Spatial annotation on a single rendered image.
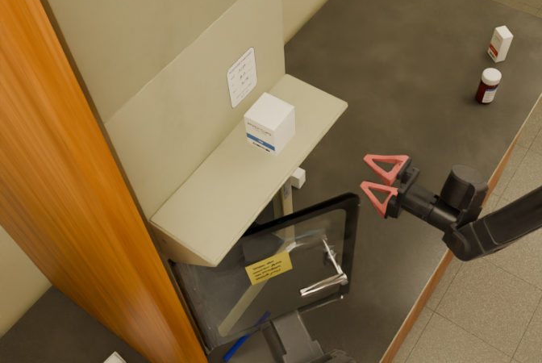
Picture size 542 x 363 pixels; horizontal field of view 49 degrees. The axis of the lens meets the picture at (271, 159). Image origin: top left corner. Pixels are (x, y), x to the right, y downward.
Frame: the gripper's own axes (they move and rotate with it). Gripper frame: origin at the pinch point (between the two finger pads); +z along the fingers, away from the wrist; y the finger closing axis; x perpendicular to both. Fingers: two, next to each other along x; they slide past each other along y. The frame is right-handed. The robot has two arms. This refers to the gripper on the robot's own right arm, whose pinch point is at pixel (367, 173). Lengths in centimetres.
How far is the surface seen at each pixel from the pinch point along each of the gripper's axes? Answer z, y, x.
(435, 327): -23, -121, -28
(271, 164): 3.2, 30.8, 24.7
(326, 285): -6.4, 0.7, 24.5
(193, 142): 11.7, 35.8, 30.1
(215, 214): 4.5, 31.0, 35.3
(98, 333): 33, -26, 52
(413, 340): -19, -121, -19
